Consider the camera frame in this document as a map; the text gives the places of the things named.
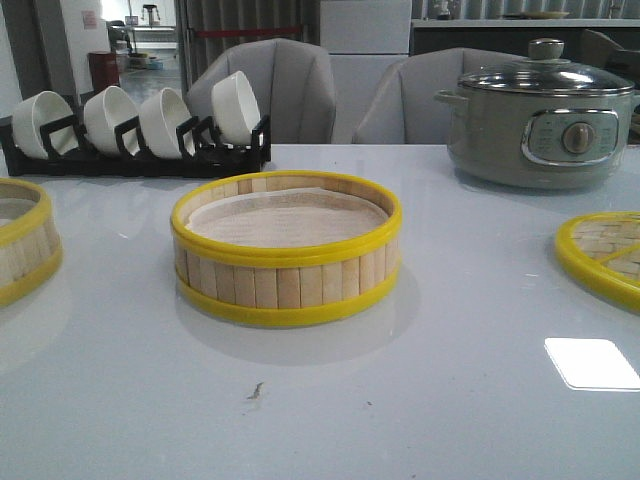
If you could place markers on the woven bamboo steamer lid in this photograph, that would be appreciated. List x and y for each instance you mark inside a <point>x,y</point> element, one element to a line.
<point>601,252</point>

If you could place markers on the bamboo steamer tray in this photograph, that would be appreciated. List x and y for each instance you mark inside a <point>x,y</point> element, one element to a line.
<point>287,287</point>
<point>31,248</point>

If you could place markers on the white steamer liner paper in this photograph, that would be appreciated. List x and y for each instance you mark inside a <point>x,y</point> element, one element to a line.
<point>299,217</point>

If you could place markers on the black dish rack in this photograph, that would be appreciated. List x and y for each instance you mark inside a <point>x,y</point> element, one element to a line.
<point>202,154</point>

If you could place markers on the right grey chair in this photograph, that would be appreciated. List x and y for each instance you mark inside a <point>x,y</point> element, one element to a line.
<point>404,109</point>

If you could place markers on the grey chair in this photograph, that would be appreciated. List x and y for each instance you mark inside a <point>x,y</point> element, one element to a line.
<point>404,109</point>
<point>292,81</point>

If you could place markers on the white bowl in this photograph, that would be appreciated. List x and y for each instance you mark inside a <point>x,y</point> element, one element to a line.
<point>160,115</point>
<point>235,108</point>
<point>30,115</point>
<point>102,113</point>

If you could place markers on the left grey chair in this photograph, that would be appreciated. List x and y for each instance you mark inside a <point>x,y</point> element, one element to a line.
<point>292,81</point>

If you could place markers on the white cabinet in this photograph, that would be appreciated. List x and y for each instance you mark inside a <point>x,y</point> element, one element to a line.
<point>363,38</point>

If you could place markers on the green electric cooking pot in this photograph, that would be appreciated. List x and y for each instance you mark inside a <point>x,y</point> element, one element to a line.
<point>537,141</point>

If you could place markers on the dark counter with shelf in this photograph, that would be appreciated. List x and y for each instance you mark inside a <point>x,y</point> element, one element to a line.
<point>512,36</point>

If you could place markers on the red barrier strip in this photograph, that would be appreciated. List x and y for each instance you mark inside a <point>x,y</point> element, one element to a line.
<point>259,32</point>

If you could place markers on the red bin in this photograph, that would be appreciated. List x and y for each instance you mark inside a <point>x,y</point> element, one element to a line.
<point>103,69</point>

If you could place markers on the glass pot lid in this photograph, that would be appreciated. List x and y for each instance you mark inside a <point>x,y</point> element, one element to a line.
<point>545,72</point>

